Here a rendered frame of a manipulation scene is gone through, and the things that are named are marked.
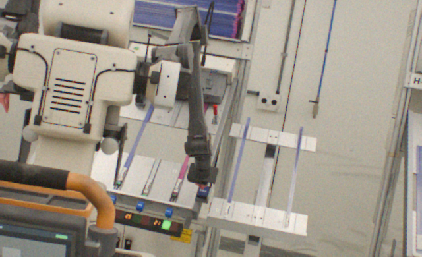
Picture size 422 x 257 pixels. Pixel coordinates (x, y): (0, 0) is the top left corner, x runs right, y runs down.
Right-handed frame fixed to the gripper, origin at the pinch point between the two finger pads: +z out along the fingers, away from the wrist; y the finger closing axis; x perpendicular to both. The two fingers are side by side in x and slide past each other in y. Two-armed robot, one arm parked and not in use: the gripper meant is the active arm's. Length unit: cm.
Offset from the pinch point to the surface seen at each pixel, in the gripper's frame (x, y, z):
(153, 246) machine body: 5, 21, 46
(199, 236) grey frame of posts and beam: 13.1, -1.8, 13.0
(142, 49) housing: -65, 44, -1
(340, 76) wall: -174, -54, 101
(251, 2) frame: -83, -1, -21
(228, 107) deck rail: -44.9, -0.1, 5.5
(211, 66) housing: -61, 11, -1
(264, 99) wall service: -154, -6, 115
